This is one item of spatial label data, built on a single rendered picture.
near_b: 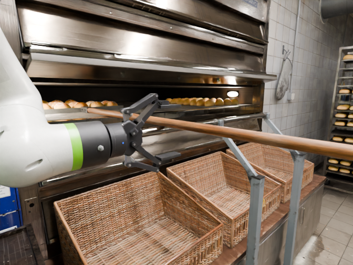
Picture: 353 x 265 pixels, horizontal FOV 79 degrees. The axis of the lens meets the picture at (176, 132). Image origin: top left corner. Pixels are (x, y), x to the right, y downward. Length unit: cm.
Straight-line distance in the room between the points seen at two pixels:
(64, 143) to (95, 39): 74
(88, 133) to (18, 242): 57
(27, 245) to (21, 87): 56
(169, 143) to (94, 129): 91
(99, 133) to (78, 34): 69
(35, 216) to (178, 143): 81
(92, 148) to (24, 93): 15
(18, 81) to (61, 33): 60
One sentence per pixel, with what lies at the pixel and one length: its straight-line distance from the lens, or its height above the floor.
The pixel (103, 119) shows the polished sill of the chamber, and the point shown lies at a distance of 108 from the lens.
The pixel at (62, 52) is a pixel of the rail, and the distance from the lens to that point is 89.
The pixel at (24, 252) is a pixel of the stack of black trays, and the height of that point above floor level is 83.
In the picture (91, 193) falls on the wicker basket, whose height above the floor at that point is 84.
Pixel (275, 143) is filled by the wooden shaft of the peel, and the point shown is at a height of 118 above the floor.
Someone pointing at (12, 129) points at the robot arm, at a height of 125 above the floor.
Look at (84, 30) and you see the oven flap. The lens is 109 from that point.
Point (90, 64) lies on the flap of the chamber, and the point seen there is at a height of 140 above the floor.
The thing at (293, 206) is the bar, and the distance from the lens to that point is 151.
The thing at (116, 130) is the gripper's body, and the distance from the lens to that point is 47.
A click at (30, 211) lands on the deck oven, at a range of 110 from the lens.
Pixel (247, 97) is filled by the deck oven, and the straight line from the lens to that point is 223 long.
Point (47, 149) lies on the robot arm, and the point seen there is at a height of 121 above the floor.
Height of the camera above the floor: 130
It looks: 11 degrees down
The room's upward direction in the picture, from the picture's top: straight up
